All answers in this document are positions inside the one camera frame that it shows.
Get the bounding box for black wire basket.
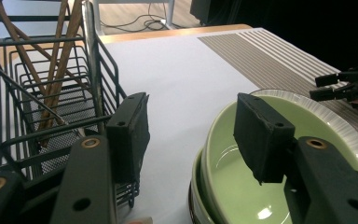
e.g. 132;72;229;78
0;1;141;209

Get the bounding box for black floor cable bundle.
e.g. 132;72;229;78
101;3;169;34

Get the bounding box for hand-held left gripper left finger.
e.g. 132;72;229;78
49;91;152;224

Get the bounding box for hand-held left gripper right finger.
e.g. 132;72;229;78
233;92;358;224

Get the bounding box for brown wooden chopstick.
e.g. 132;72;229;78
0;0;90;91
0;0;49;97
38;0;85;147
45;0;71;97

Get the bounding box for striped brown placemat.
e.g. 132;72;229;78
199;27;358;150

